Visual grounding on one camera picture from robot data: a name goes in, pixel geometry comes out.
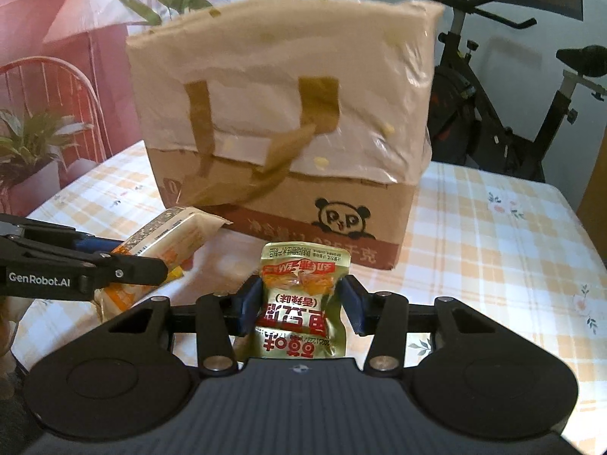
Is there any black exercise bike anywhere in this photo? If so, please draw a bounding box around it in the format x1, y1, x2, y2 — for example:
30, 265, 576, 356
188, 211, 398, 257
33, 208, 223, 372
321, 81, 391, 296
389, 0, 607, 185

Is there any wooden door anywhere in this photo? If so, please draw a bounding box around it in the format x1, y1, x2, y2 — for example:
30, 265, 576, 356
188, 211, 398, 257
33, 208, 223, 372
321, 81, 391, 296
575, 130, 607, 252

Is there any red printed curtain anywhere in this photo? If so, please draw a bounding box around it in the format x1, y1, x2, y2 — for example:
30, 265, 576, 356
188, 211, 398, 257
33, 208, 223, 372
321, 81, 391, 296
0, 0, 231, 209

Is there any gold snack pouch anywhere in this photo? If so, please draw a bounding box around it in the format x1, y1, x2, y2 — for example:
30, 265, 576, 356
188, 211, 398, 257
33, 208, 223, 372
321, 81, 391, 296
248, 241, 352, 360

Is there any yellow snack packet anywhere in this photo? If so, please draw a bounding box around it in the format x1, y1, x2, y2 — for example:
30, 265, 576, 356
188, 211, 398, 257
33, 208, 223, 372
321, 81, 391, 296
91, 206, 234, 319

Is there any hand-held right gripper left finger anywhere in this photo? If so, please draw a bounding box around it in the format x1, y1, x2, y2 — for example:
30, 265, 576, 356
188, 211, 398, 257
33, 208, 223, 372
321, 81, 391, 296
109, 277, 267, 376

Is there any brown cardboard box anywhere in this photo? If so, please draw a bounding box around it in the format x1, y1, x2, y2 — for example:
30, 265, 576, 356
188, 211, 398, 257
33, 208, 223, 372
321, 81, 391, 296
125, 0, 447, 272

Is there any red metal chair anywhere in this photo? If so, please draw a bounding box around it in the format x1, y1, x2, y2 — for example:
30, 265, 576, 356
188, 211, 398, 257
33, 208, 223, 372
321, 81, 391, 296
0, 57, 113, 174

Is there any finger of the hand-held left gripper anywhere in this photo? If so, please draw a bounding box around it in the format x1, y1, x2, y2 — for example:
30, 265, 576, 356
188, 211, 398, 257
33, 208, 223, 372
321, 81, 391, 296
71, 249, 170, 290
0, 214, 125, 254

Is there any potted green plant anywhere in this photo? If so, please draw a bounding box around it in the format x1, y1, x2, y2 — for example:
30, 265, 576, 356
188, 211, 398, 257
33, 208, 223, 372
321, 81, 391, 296
0, 108, 82, 216

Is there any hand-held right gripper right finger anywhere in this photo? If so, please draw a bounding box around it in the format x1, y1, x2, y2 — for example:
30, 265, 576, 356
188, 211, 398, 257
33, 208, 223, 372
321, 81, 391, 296
338, 276, 495, 374

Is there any checkered tablecloth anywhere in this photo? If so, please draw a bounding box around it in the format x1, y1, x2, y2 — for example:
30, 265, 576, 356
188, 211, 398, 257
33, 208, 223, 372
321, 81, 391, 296
9, 140, 607, 380

